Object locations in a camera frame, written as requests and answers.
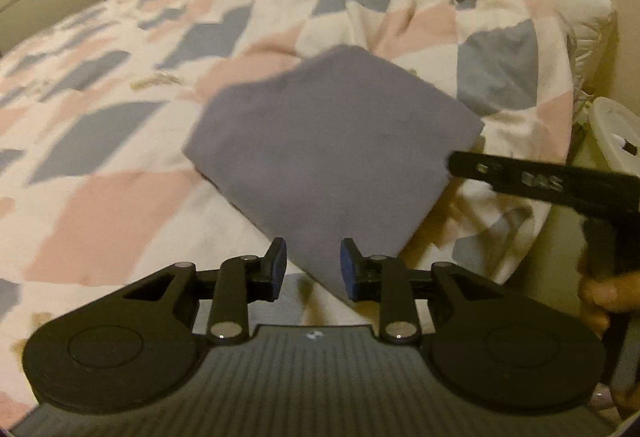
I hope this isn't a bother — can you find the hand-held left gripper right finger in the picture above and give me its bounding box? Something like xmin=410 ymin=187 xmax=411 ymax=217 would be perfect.
xmin=340 ymin=239 xmax=507 ymax=345

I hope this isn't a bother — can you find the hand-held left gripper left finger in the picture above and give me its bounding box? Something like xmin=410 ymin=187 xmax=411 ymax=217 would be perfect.
xmin=122 ymin=238 xmax=287 ymax=345

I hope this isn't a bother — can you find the grey garment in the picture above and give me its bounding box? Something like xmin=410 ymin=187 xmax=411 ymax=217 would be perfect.
xmin=182 ymin=44 xmax=486 ymax=295

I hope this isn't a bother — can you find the person's right hand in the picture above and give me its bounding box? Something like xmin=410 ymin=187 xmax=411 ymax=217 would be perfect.
xmin=577 ymin=273 xmax=640 ymax=339

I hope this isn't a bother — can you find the white round container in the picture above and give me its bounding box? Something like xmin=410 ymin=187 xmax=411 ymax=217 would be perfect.
xmin=586 ymin=97 xmax=640 ymax=170

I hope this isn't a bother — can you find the cream bed mattress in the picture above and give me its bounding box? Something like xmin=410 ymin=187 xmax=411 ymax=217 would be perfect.
xmin=257 ymin=0 xmax=617 ymax=122

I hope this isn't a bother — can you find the checked pink grey blanket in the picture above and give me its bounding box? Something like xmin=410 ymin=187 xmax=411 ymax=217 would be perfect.
xmin=0 ymin=0 xmax=576 ymax=428

